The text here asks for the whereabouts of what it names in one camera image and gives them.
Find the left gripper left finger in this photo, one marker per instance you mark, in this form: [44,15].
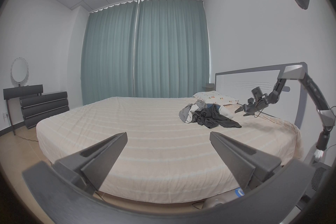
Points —
[86,165]

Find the black dressing table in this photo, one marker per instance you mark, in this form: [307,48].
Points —
[23,91]

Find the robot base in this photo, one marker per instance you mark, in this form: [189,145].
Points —
[231,195]

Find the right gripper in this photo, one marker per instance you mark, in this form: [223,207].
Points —
[258,104]

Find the blue-green curtain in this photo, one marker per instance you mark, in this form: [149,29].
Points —
[107,55]
[170,47]

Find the pile of clothes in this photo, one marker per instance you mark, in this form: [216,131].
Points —
[210,118]

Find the round white-framed mirror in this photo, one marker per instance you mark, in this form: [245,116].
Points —
[19,70]

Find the grey bedside table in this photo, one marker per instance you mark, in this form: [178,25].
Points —
[209,86]

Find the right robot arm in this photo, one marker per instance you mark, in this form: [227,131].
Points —
[292,72]

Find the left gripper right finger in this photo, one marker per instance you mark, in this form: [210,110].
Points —
[249,165]

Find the white printed pillow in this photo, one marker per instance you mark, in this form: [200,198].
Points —
[217,98]

